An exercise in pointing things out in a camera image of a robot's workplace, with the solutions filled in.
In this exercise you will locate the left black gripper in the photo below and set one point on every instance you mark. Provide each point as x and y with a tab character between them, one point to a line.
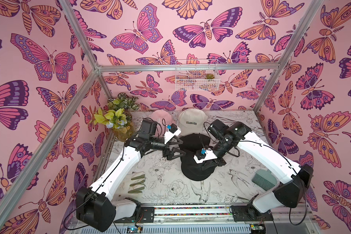
169	155

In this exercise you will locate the black cap back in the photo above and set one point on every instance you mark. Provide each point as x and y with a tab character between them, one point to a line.
192	170

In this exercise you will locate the pink cap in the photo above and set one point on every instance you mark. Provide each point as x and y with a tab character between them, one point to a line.
160	115

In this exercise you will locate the white Colorado cap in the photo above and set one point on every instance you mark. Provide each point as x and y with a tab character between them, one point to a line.
191	121

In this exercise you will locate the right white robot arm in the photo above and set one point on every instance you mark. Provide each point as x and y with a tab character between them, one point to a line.
293	179

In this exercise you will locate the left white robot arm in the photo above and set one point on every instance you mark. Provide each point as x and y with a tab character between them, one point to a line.
95	205

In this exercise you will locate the green dustpan brush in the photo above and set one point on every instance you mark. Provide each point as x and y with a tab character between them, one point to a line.
264	179

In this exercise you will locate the amber vase with flowers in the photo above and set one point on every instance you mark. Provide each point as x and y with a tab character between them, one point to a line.
116	116

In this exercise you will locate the small green succulent plant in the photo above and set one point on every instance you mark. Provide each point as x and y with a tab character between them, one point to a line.
209	76

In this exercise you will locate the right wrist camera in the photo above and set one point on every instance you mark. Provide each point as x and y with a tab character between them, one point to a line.
204	155

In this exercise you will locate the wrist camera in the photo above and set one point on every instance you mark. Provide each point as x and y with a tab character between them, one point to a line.
170	132
204	155

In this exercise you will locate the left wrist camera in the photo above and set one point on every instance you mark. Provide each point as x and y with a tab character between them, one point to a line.
170	132

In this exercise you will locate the aluminium front rail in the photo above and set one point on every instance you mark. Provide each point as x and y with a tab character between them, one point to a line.
220	212

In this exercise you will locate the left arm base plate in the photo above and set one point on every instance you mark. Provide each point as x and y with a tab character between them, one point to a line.
141	215

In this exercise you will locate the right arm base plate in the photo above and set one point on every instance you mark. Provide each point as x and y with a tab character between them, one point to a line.
248	213

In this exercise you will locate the white wire basket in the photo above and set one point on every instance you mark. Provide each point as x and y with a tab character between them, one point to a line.
191	77

